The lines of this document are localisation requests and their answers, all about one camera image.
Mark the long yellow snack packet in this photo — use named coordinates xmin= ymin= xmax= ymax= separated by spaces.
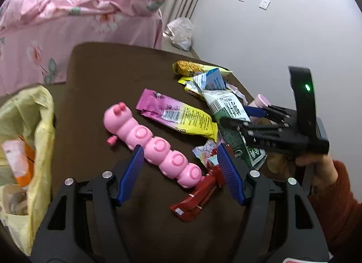
xmin=172 ymin=60 xmax=232 ymax=77

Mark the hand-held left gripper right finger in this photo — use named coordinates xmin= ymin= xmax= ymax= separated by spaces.
xmin=217 ymin=143 xmax=330 ymax=263

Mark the clear plastic bag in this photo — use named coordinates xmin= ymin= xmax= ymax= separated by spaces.
xmin=163 ymin=17 xmax=195 ymax=52

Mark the person's right forearm red sleeve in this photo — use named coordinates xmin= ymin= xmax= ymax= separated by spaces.
xmin=308 ymin=160 xmax=362 ymax=256

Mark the yellow bag-lined trash bin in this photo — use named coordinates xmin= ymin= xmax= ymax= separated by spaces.
xmin=0 ymin=85 xmax=55 ymax=256

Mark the crumpled white pink wrapper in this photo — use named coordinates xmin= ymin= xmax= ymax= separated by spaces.
xmin=226 ymin=82 xmax=248 ymax=105

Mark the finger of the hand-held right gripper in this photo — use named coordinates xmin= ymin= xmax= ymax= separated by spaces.
xmin=243 ymin=104 xmax=297 ymax=124
xmin=219 ymin=117 xmax=286 ymax=139

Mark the pink cup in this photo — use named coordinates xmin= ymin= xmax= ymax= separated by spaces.
xmin=253 ymin=94 xmax=269 ymax=109

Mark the small colourful candy wrapper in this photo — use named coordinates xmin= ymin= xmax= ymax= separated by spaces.
xmin=192 ymin=140 xmax=227 ymax=169

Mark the green white milk packet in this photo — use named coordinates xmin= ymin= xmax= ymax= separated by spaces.
xmin=203 ymin=90 xmax=267 ymax=169

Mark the person's right hand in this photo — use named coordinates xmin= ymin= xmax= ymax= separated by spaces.
xmin=295 ymin=154 xmax=339 ymax=188

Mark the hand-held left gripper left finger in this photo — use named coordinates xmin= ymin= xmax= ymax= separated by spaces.
xmin=31 ymin=144 xmax=146 ymax=263

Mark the bed with pink floral sheet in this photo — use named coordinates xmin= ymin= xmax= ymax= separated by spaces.
xmin=0 ymin=11 xmax=163 ymax=96

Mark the pale pink packet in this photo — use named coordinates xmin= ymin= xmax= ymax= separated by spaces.
xmin=2 ymin=139 xmax=27 ymax=177

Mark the yellow red-print wrapper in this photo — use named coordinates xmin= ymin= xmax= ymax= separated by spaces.
xmin=178 ymin=75 xmax=205 ymax=99

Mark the pink caterpillar toy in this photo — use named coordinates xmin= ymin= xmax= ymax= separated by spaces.
xmin=103 ymin=101 xmax=203 ymax=189

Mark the orange packet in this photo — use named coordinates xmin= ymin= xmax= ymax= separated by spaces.
xmin=16 ymin=135 xmax=36 ymax=187

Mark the purple yellow snack wrapper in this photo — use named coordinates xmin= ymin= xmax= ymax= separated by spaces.
xmin=136 ymin=89 xmax=219 ymax=142

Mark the red snack wrapper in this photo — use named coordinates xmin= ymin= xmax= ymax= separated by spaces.
xmin=170 ymin=165 xmax=227 ymax=222

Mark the blue white wrapper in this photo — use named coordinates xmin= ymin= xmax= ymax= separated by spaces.
xmin=195 ymin=68 xmax=227 ymax=91

